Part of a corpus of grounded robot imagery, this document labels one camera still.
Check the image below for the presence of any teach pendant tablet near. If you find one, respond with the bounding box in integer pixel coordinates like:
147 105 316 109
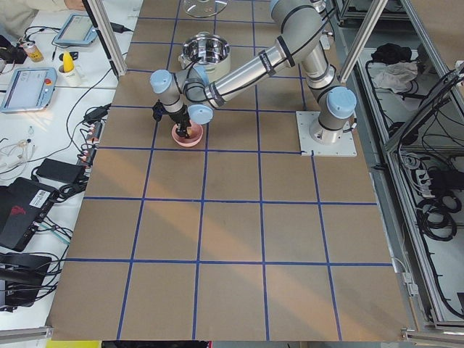
1 67 57 113

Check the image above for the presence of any pale green electric pot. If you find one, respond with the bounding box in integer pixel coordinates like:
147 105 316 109
178 32 231 80

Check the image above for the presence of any black power adapter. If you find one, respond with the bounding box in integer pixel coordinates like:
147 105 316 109
36 159 85 183

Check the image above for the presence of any glass pot lid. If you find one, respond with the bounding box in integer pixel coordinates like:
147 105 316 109
183 0 228 18

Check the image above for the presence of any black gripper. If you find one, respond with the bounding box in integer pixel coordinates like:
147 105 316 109
169 104 191 138

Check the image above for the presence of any pink plastic bowl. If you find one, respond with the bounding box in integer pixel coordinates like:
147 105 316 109
171 123 204 147

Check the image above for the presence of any teach pendant tablet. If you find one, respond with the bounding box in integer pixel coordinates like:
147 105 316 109
1 67 57 113
53 14 97 46

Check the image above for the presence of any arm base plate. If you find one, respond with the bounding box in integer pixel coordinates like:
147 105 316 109
296 111 357 157

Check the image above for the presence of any white mug with banana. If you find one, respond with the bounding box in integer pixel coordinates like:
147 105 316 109
59 51 83 87

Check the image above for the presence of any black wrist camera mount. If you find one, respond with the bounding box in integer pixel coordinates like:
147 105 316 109
152 100 165 122

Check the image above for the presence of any black laptop computer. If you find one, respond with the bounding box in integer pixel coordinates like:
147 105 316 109
1 177 58 252

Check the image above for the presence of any teach pendant tablet far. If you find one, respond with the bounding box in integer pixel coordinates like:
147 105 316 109
53 14 97 46

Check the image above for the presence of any drink can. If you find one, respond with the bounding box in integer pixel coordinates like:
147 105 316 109
21 41 44 62

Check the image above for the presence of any aluminium frame post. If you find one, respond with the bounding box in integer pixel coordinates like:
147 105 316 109
83 0 128 78

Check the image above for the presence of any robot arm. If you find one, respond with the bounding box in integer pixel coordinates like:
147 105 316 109
150 1 357 145

